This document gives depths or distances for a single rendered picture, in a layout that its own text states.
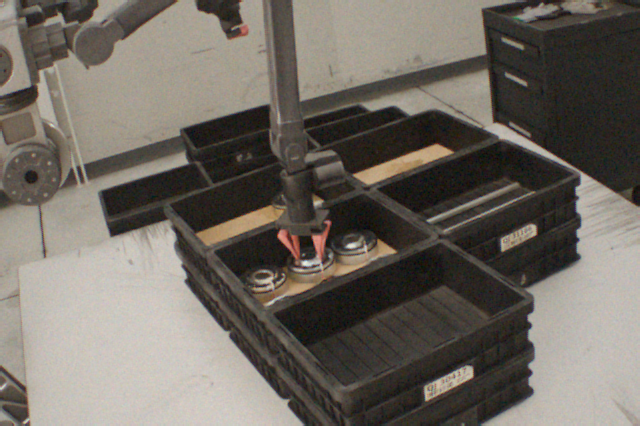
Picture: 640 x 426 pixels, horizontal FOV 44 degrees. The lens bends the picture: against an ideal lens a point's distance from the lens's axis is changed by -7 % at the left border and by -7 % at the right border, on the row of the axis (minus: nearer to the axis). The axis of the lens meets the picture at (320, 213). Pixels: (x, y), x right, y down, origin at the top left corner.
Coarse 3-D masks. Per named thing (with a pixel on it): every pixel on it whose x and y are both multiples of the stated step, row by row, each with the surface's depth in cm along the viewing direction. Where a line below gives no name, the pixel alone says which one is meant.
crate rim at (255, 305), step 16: (368, 192) 191; (320, 208) 188; (384, 208) 184; (416, 224) 175; (240, 240) 180; (432, 240) 168; (208, 256) 177; (224, 272) 169; (352, 272) 162; (240, 288) 163; (320, 288) 159; (256, 304) 157; (272, 304) 156
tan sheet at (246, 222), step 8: (320, 200) 214; (264, 208) 215; (248, 216) 213; (256, 216) 212; (264, 216) 211; (272, 216) 210; (224, 224) 211; (232, 224) 210; (240, 224) 209; (248, 224) 209; (256, 224) 208; (264, 224) 207; (200, 232) 209; (208, 232) 208; (216, 232) 208; (224, 232) 207; (232, 232) 206; (240, 232) 206; (208, 240) 204; (216, 240) 204
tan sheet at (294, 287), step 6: (378, 240) 192; (384, 246) 189; (378, 252) 187; (384, 252) 186; (390, 252) 186; (336, 264) 185; (342, 264) 185; (360, 264) 184; (336, 270) 183; (342, 270) 183; (348, 270) 182; (288, 276) 184; (294, 282) 181; (294, 288) 179; (300, 288) 179; (306, 288) 178
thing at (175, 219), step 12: (264, 168) 212; (228, 180) 209; (240, 180) 210; (348, 180) 198; (204, 192) 206; (348, 192) 192; (168, 204) 202; (324, 204) 189; (168, 216) 200; (180, 228) 192; (192, 240) 185; (228, 240) 181; (204, 252) 180
